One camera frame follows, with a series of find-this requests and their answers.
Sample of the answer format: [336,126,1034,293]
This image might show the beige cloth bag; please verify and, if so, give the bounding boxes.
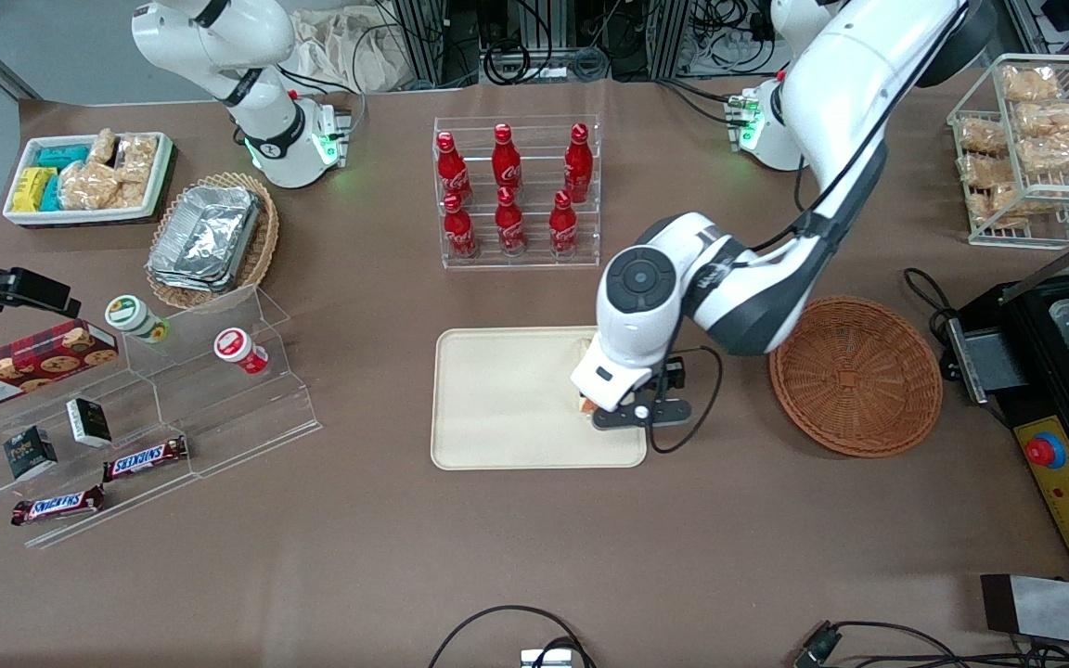
[289,7,415,94]

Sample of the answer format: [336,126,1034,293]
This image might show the white wire basket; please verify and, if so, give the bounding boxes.
[947,53,1069,250]

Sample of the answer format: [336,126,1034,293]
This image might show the black left base cables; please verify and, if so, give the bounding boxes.
[657,78,745,127]

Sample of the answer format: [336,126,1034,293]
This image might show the red tartan cookie box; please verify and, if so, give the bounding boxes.
[0,318,120,415]

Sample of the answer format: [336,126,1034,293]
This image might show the red label yogurt cup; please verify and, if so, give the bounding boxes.
[213,328,270,376]

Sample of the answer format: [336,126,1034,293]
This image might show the black right base cables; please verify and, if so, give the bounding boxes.
[277,63,368,140]

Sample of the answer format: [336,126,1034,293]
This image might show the small dark carton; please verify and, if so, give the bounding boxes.
[66,397,114,449]
[3,425,59,482]

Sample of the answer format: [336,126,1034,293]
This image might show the black base cables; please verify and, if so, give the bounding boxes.
[657,78,745,127]
[277,63,368,140]

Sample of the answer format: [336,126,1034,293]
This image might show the red emergency stop button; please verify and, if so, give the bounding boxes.
[1024,431,1067,470]

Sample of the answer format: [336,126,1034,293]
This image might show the white rectangular snack tray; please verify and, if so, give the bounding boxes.
[2,132,177,229]

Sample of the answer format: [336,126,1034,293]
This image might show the beige rectangular tray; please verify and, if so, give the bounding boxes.
[431,325,649,471]

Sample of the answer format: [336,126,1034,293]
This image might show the round brown wicker basket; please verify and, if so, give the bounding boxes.
[768,295,945,459]

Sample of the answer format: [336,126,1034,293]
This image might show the clear acrylic bottle rack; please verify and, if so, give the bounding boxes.
[432,115,602,271]

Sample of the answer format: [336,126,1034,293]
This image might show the bagged fried snack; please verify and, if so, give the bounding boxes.
[971,184,1055,229]
[959,118,1011,156]
[1014,100,1069,138]
[958,153,1023,190]
[1000,64,1063,104]
[1017,132,1069,177]

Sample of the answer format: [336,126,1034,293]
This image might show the black looped table cable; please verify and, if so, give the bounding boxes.
[428,605,597,668]

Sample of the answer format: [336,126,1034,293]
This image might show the grey flat plate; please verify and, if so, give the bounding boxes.
[980,573,1069,650]

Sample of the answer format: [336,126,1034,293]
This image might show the oval light wicker basket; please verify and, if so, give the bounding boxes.
[145,172,280,312]

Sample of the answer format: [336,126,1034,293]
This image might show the yellow snack packet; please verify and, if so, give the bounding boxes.
[12,167,57,213]

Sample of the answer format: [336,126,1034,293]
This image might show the black sealing machine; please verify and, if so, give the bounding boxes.
[938,218,1069,585]

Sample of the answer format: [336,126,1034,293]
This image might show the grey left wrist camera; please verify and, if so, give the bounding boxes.
[592,397,692,431]

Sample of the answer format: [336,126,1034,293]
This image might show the stack of foil trays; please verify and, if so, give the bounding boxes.
[147,185,262,293]

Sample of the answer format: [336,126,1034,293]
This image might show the aluminium frame post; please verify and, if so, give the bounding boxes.
[392,0,448,90]
[650,0,693,81]

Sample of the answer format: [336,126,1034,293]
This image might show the black machine power cable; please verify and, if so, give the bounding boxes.
[901,267,962,381]

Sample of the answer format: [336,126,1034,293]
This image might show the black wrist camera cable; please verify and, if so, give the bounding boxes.
[649,0,967,455]

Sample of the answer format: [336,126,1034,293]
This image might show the brown chocolate bar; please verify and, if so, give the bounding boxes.
[102,435,189,483]
[11,485,107,528]

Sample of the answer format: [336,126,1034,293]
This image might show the red cola bottle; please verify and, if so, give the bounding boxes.
[564,123,594,203]
[495,186,527,258]
[442,192,480,261]
[548,191,579,259]
[492,123,523,191]
[435,132,474,205]

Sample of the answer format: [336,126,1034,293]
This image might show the green label yogurt cup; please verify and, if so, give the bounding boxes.
[105,294,171,345]

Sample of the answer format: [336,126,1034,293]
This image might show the black cable with connector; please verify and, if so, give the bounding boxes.
[792,620,1069,668]

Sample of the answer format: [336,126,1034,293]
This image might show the clear acrylic stepped stand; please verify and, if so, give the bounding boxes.
[0,283,324,550]

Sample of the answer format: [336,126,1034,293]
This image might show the triangle sandwich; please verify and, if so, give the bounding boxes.
[573,336,602,416]

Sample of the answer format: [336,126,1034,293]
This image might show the coiled black floor cables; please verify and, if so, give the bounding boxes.
[482,37,612,84]

